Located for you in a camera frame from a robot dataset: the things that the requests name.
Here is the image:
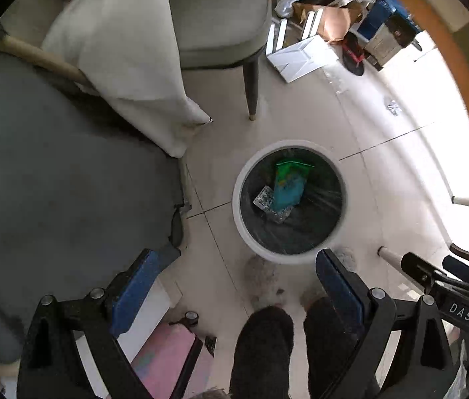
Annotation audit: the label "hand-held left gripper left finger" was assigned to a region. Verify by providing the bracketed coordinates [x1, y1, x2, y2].
[16, 249, 164, 399]

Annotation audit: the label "white round trash bin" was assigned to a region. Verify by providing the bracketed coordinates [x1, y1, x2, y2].
[232, 140, 347, 263]

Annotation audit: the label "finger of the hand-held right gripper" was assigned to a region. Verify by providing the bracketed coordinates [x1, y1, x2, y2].
[442, 255, 469, 287]
[401, 253, 443, 287]

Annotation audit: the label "blue and white box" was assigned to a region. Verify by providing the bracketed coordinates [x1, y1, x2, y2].
[357, 0, 420, 69]

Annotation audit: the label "person's left leg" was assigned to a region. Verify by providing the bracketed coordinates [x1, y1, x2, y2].
[230, 305, 294, 399]

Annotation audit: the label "grey-green upholstered chair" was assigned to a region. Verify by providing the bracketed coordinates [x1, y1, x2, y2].
[164, 0, 272, 121]

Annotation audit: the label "silver blister pack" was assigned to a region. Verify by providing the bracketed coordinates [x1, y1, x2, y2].
[253, 187, 277, 210]
[265, 205, 293, 223]

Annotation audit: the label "round wooden table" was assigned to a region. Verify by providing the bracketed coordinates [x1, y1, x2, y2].
[367, 0, 469, 269]

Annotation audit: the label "black bin liner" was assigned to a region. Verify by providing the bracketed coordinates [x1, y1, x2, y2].
[240, 150, 343, 254]

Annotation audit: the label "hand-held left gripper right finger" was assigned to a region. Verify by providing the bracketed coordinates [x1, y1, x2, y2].
[315, 249, 455, 399]

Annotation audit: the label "green snack packet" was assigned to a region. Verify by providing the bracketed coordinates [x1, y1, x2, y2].
[274, 160, 316, 212]

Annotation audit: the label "brown cardboard box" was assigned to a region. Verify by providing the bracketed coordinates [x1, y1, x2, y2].
[293, 0, 364, 44]

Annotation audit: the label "white cloth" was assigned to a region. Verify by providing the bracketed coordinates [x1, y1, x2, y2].
[41, 0, 214, 159]

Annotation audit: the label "pink case with black frame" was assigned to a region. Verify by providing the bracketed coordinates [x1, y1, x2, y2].
[131, 312, 204, 399]

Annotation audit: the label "white framed panels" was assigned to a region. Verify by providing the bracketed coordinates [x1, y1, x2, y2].
[265, 10, 322, 57]

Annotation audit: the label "dark grey mat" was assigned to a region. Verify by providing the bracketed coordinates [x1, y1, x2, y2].
[0, 50, 194, 341]

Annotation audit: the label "beige wooden pole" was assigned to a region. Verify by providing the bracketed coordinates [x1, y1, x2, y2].
[0, 35, 90, 86]

